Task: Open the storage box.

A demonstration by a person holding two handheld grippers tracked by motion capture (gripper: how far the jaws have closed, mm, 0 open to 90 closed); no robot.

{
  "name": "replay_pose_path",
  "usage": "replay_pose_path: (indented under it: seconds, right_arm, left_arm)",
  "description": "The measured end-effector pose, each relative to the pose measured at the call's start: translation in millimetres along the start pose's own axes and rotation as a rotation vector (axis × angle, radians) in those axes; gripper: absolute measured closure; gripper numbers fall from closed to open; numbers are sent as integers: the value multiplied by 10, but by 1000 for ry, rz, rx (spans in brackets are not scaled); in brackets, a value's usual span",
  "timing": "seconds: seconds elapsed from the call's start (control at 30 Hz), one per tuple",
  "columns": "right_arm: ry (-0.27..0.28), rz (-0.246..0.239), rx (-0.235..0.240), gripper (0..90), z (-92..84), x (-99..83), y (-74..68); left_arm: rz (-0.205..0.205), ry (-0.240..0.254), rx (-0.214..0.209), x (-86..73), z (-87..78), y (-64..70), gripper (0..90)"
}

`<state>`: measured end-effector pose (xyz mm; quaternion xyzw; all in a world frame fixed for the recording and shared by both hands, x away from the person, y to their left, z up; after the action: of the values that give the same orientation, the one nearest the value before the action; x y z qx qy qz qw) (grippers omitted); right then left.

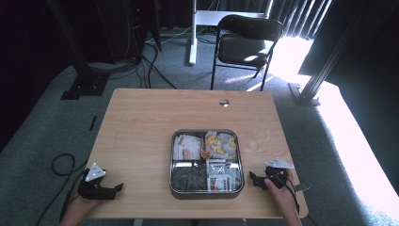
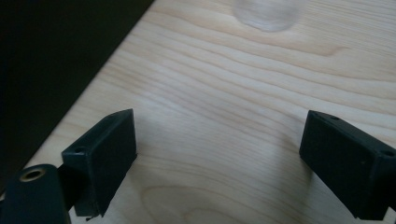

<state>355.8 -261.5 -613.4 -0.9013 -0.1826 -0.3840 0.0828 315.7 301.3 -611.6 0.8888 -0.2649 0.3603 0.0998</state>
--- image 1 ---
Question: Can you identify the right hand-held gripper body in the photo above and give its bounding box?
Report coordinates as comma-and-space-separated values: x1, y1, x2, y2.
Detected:
263, 157, 295, 190

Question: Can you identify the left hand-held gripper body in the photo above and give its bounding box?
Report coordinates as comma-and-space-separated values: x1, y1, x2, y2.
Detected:
77, 162, 118, 202

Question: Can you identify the clear glass cup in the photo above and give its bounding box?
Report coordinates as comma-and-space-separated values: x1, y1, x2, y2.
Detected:
248, 127, 271, 153

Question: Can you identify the dark square compartment box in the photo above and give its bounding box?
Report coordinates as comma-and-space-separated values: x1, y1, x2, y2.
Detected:
168, 128, 246, 200

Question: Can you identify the person's right hand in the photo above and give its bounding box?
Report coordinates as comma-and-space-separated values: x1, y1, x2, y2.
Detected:
263, 169, 298, 215

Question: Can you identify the person's left hand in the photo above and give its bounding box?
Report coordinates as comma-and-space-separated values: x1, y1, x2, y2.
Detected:
64, 194, 104, 224

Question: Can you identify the pile of red-green printed packets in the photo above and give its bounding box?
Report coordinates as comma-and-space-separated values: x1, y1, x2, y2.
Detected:
206, 159, 243, 192

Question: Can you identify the pile of yellow-tagged tea bags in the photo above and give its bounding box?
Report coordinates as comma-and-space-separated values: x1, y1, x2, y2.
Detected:
204, 131, 238, 160

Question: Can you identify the pile of dark tea packets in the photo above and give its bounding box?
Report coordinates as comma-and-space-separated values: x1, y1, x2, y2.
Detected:
172, 166, 207, 191

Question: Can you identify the pile of white tea packets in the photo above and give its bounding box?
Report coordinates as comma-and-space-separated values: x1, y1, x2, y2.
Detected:
172, 135, 202, 161

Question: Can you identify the black metal stand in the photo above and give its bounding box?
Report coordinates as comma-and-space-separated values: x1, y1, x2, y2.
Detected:
287, 0, 371, 107
46, 0, 111, 101

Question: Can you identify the black folding chair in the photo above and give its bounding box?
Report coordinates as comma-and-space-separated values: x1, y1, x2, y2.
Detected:
210, 13, 285, 92

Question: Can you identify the dark curtain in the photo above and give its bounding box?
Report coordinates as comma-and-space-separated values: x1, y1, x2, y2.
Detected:
269, 0, 399, 196

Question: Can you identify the dark equipment rack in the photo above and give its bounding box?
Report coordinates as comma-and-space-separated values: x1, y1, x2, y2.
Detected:
93, 0, 163, 62

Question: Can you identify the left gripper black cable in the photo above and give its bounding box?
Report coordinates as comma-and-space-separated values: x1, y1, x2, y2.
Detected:
58, 169, 90, 222

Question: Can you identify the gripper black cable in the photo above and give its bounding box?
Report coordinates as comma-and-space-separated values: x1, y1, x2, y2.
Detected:
272, 169, 318, 226
58, 169, 90, 222

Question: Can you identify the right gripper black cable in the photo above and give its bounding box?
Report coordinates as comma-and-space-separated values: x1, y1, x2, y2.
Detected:
272, 169, 318, 226

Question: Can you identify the looped black floor cable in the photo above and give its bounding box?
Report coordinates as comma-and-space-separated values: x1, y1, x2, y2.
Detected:
35, 153, 89, 226

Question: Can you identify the bundle of black floor cables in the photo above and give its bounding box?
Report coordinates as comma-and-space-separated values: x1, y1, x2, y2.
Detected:
88, 37, 179, 90

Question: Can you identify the white desk frame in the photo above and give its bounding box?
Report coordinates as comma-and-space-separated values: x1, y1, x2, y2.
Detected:
187, 0, 275, 66

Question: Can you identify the white floor cable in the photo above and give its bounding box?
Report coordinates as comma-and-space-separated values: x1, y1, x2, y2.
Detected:
145, 25, 194, 45

